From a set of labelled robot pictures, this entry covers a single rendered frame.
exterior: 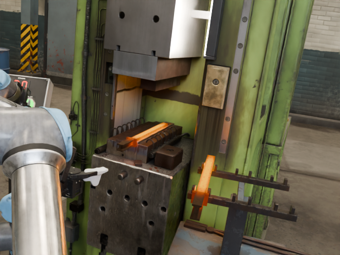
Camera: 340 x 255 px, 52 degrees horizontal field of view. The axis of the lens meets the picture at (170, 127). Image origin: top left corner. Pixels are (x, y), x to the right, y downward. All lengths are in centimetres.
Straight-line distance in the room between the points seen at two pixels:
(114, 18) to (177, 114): 67
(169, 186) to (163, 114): 63
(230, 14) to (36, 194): 105
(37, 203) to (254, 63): 103
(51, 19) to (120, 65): 697
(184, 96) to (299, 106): 572
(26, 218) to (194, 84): 136
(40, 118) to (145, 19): 79
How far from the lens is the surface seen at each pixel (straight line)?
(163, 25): 137
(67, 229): 199
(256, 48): 142
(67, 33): 821
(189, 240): 129
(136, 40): 142
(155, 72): 139
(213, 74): 143
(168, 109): 191
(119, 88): 168
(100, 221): 164
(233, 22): 143
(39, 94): 163
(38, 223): 62
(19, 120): 71
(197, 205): 91
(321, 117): 757
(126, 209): 154
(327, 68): 744
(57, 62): 835
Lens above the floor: 146
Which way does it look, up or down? 15 degrees down
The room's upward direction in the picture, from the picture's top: 7 degrees clockwise
